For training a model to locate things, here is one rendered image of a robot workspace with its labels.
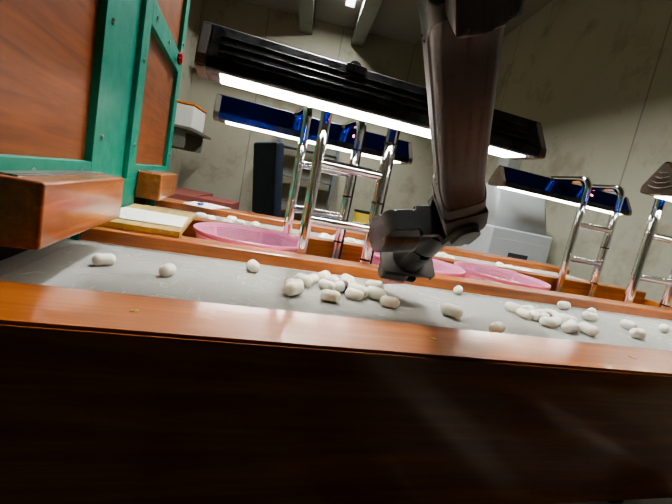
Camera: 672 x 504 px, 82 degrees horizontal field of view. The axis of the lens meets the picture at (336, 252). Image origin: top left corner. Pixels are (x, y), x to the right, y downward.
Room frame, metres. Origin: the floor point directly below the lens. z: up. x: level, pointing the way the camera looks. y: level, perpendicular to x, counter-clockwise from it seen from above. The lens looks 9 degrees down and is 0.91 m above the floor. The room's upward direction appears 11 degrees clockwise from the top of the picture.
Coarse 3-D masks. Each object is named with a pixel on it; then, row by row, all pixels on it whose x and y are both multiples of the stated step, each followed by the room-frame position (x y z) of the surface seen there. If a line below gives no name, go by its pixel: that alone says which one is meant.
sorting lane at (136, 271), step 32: (64, 256) 0.54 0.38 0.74; (128, 256) 0.61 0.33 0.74; (160, 256) 0.65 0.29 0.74; (192, 256) 0.69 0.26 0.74; (96, 288) 0.44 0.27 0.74; (128, 288) 0.46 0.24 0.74; (160, 288) 0.48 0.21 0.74; (192, 288) 0.51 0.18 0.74; (224, 288) 0.54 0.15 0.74; (256, 288) 0.57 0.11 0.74; (320, 288) 0.65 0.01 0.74; (384, 288) 0.75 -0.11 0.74; (416, 288) 0.81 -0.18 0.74; (384, 320) 0.54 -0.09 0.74; (416, 320) 0.57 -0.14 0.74; (448, 320) 0.61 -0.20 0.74; (480, 320) 0.65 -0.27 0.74; (512, 320) 0.70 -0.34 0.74; (608, 320) 0.89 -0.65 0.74; (640, 320) 0.97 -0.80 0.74
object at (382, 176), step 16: (352, 64) 0.66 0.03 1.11; (320, 128) 0.82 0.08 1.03; (320, 144) 0.82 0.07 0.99; (384, 144) 0.87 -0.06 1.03; (320, 160) 0.82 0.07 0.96; (384, 160) 0.86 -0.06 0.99; (320, 176) 0.83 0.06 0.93; (368, 176) 0.86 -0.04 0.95; (384, 176) 0.86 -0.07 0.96; (384, 192) 0.87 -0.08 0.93; (304, 208) 0.82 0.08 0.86; (304, 224) 0.82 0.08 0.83; (320, 224) 0.83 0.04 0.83; (336, 224) 0.84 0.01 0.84; (352, 224) 0.85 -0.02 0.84; (368, 224) 0.87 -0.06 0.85; (304, 240) 0.82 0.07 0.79; (368, 240) 0.86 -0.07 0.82; (368, 256) 0.86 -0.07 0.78
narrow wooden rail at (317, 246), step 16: (192, 224) 1.00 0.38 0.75; (240, 224) 1.08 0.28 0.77; (240, 240) 1.04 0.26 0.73; (272, 240) 1.06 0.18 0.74; (320, 240) 1.10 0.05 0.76; (320, 256) 1.11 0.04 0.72; (352, 256) 1.13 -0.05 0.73; (528, 272) 1.34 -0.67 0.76; (576, 288) 1.38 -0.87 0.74; (608, 288) 1.42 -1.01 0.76; (624, 288) 1.46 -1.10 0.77
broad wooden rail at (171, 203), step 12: (156, 204) 1.30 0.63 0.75; (168, 204) 1.31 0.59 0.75; (180, 204) 1.32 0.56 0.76; (240, 216) 1.38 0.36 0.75; (252, 216) 1.39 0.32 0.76; (264, 216) 1.44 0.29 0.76; (312, 228) 1.46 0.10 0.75; (324, 228) 1.47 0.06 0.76; (456, 252) 1.64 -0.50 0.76; (468, 252) 1.66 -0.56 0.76; (480, 252) 1.79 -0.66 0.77; (516, 264) 1.73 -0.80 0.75; (528, 264) 1.75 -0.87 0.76; (540, 264) 1.79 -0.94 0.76
